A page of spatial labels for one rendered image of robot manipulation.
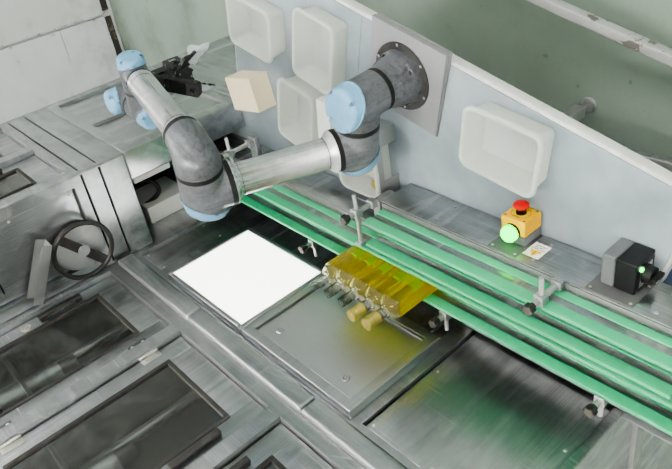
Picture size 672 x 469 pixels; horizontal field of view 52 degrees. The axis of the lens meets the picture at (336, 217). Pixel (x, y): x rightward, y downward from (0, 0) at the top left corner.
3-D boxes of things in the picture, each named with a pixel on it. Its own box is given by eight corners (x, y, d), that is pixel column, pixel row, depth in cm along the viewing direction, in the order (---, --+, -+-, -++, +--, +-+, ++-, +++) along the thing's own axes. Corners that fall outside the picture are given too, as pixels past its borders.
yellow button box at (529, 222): (518, 224, 177) (501, 237, 173) (518, 199, 173) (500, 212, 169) (542, 233, 172) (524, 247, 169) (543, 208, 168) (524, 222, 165)
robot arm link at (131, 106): (136, 104, 186) (115, 87, 192) (145, 136, 194) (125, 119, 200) (161, 92, 190) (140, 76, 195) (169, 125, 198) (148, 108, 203)
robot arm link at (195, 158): (177, 152, 154) (102, 55, 183) (186, 189, 162) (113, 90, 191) (224, 134, 158) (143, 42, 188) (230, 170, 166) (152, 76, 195)
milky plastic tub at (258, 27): (245, -17, 222) (223, -10, 217) (290, 5, 209) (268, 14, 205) (250, 33, 233) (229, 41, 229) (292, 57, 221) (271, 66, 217)
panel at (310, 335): (250, 233, 248) (169, 279, 231) (248, 226, 247) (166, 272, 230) (441, 345, 188) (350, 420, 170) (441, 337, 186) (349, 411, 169)
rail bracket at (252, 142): (270, 158, 253) (220, 184, 242) (261, 117, 244) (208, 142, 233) (278, 162, 250) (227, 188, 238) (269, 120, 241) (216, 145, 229)
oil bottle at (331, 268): (374, 247, 209) (321, 282, 199) (372, 231, 206) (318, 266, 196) (387, 253, 206) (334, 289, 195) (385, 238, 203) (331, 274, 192)
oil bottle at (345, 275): (387, 253, 205) (334, 289, 195) (385, 237, 202) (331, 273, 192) (401, 260, 202) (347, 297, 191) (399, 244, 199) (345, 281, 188)
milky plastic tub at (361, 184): (360, 173, 219) (340, 185, 215) (351, 109, 208) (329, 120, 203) (399, 190, 208) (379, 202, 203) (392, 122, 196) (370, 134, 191)
